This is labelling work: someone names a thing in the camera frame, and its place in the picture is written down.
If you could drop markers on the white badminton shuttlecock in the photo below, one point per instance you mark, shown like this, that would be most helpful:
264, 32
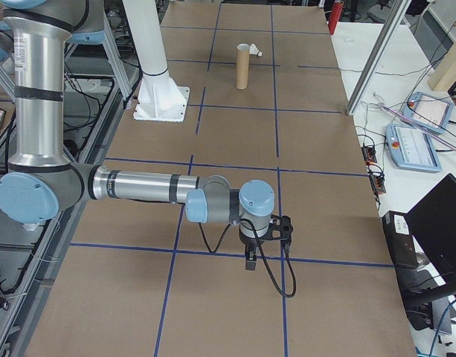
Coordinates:
255, 48

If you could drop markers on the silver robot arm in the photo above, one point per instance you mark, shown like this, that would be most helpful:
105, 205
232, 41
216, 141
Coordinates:
38, 111

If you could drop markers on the orange black adapter board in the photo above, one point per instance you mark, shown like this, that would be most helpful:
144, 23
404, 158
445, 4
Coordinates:
369, 153
378, 184

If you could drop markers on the black mini computer box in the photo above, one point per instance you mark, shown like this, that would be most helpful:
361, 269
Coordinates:
397, 241

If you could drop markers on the brown cardboard tube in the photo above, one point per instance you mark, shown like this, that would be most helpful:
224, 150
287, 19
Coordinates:
242, 70

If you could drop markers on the black power adapter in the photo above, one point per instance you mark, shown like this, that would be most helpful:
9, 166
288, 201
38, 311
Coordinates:
421, 316

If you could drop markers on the black monitor stand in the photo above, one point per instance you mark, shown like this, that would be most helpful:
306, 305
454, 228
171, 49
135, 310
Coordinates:
436, 294

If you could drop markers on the light blue teach pendant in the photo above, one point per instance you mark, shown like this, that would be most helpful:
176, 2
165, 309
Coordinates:
432, 111
413, 148

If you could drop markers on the black monitor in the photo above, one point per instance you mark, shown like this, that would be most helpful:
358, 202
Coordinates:
443, 223

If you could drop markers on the clear round lid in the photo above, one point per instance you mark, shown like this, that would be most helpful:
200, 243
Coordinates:
350, 40

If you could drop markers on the red cylinder tube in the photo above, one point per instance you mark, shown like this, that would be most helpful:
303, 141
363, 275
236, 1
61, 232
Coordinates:
336, 15

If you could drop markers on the pale wooden beam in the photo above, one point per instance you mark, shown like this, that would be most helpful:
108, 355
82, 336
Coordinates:
449, 67

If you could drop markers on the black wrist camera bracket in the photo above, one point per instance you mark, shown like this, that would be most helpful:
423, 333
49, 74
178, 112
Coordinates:
283, 225

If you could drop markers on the white square base plate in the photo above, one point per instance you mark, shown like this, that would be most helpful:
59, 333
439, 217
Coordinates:
181, 100

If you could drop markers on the white pedestal column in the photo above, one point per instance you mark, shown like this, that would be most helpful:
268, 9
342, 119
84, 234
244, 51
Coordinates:
149, 44

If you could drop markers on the aluminium profile post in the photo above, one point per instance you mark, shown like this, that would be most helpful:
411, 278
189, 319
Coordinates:
380, 56

